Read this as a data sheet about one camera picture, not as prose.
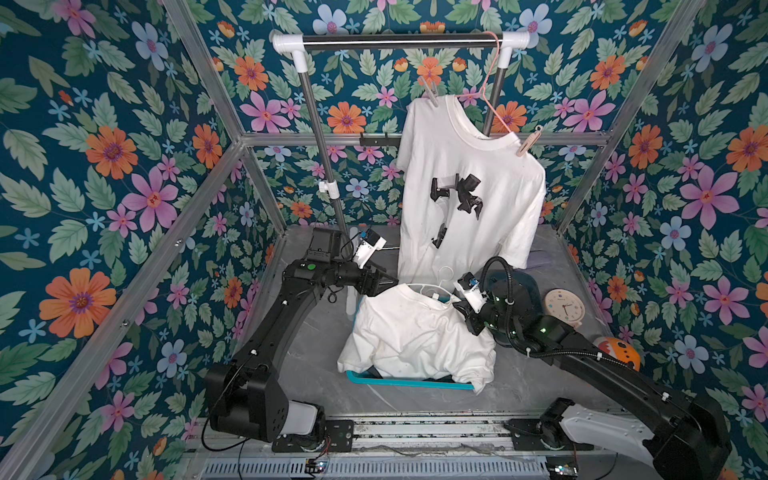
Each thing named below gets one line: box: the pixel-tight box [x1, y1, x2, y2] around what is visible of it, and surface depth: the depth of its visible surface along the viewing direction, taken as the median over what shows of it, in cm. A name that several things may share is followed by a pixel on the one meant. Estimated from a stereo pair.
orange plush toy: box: [593, 336, 641, 371], surface depth 80 cm
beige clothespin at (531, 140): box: [516, 125, 543, 157], surface depth 60 cm
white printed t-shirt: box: [396, 95, 546, 288], surface depth 77 cm
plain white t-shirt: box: [337, 283, 497, 395], surface depth 75 cm
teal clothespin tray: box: [500, 270, 542, 317], surface depth 59 cm
